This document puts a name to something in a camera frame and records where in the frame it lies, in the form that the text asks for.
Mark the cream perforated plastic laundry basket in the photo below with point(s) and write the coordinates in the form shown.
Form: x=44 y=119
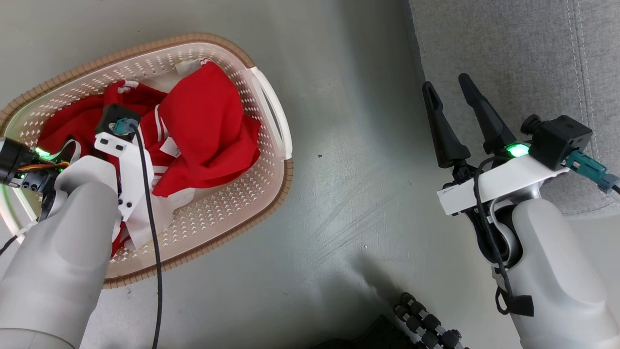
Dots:
x=252 y=160

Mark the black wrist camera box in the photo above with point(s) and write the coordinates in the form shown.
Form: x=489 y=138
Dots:
x=114 y=115
x=557 y=138

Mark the red garment with white stripes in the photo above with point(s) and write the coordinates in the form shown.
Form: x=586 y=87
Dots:
x=72 y=121

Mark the black robot wheeled base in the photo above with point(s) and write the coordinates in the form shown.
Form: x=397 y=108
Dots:
x=421 y=325

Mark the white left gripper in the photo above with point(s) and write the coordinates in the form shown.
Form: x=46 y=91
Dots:
x=131 y=174

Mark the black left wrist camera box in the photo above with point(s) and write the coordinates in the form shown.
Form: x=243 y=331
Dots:
x=114 y=115

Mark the teal right camera connector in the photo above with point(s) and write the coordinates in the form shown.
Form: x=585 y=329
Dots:
x=588 y=169

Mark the teal camera connector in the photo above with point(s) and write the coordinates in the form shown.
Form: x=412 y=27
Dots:
x=588 y=169
x=123 y=126

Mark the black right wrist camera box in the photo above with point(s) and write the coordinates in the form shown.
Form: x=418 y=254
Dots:
x=557 y=138

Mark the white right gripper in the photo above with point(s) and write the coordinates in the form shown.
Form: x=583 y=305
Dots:
x=503 y=182

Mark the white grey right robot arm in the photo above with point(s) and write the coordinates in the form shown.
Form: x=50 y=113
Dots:
x=562 y=271

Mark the grey fabric sofa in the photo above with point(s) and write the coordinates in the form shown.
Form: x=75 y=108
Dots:
x=513 y=48

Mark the teal left camera connector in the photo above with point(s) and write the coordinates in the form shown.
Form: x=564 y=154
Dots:
x=123 y=126

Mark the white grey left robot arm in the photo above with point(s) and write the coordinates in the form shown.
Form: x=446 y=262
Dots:
x=53 y=261

